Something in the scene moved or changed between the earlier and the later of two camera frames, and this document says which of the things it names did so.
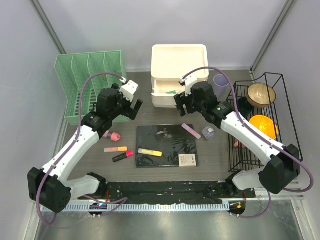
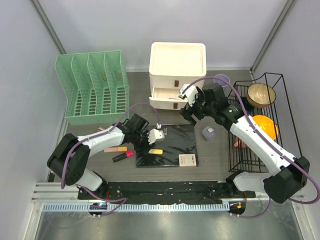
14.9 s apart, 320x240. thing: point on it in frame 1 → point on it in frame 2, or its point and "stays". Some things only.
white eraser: (187, 160) stays
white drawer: (163, 92) → (172, 81)
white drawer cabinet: (169, 63) stays
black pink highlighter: (128, 154) stays
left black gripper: (120, 96) → (146, 146)
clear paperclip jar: (209, 133) stays
